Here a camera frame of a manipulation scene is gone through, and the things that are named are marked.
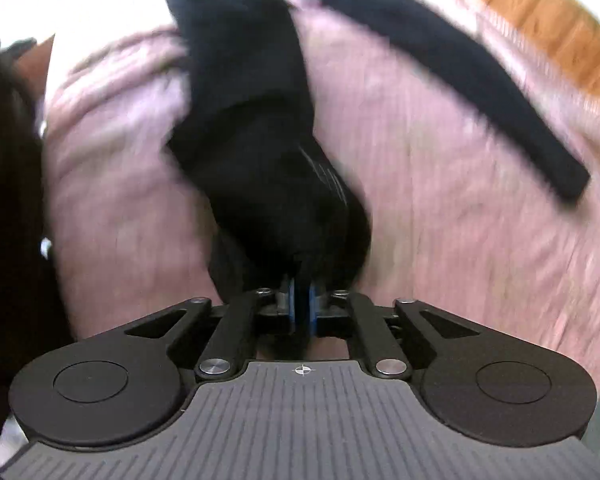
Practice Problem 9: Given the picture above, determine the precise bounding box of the pink bear print blanket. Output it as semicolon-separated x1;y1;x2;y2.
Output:
39;0;600;361

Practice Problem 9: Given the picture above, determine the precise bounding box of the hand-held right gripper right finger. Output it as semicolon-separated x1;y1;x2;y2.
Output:
307;282;482;380

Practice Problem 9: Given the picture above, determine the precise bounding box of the black garment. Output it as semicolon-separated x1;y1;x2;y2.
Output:
150;0;592;307

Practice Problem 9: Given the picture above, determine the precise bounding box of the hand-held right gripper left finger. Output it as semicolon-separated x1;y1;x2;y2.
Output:
124;280;302;380

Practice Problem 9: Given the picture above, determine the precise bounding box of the wooden headboard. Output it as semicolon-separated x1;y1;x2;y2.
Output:
420;0;600;111

